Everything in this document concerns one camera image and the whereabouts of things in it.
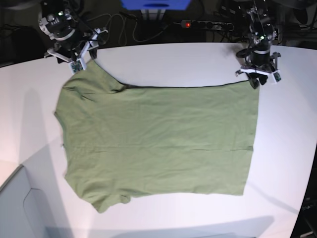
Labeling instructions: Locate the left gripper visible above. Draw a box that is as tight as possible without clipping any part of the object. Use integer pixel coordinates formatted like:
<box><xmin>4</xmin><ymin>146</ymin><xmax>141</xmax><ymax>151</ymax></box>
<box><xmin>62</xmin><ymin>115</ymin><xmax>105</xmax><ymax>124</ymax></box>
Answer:
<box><xmin>235</xmin><ymin>45</ymin><xmax>282</xmax><ymax>89</ymax></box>

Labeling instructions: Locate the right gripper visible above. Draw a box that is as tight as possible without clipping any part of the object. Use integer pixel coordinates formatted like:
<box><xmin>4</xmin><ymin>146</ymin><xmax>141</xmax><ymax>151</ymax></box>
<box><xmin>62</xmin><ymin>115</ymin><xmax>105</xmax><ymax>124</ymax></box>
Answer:
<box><xmin>38</xmin><ymin>9</ymin><xmax>108</xmax><ymax>74</ymax></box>

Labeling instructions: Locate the green T-shirt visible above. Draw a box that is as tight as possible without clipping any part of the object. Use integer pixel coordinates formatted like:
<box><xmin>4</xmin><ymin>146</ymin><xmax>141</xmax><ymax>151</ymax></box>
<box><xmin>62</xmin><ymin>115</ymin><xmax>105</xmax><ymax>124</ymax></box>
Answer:
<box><xmin>55</xmin><ymin>61</ymin><xmax>259</xmax><ymax>213</ymax></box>

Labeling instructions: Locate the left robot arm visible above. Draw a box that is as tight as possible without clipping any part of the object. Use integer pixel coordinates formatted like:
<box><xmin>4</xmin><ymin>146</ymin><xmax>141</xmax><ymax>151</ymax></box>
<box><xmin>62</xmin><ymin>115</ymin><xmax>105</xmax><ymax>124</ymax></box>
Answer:
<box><xmin>235</xmin><ymin>0</ymin><xmax>281</xmax><ymax>89</ymax></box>

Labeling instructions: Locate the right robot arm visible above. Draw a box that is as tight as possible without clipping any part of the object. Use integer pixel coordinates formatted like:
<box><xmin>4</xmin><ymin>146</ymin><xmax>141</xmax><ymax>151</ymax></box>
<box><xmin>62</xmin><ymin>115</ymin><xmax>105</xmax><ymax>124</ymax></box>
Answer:
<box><xmin>38</xmin><ymin>0</ymin><xmax>108</xmax><ymax>74</ymax></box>

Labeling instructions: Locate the black power strip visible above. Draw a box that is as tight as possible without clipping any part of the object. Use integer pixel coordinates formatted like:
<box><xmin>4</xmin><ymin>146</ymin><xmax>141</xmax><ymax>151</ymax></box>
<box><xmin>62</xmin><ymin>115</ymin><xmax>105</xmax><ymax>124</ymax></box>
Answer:
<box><xmin>173</xmin><ymin>20</ymin><xmax>234</xmax><ymax>32</ymax></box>

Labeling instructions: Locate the blue plastic box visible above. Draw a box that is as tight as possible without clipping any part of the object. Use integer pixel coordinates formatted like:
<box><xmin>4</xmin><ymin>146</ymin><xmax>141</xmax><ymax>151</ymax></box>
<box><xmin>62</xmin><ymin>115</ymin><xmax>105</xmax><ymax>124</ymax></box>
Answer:
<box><xmin>121</xmin><ymin>0</ymin><xmax>191</xmax><ymax>10</ymax></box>

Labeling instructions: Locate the grey panel at table corner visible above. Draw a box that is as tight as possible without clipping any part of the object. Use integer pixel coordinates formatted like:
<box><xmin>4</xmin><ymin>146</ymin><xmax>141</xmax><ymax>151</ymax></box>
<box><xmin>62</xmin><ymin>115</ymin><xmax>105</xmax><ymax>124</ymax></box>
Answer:
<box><xmin>0</xmin><ymin>166</ymin><xmax>52</xmax><ymax>238</ymax></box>

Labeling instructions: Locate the grey cable on floor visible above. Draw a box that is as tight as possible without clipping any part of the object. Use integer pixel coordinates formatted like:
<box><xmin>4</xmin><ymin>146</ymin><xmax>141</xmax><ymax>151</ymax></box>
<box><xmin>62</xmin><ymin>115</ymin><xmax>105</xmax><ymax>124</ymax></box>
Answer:
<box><xmin>84</xmin><ymin>13</ymin><xmax>169</xmax><ymax>45</ymax></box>

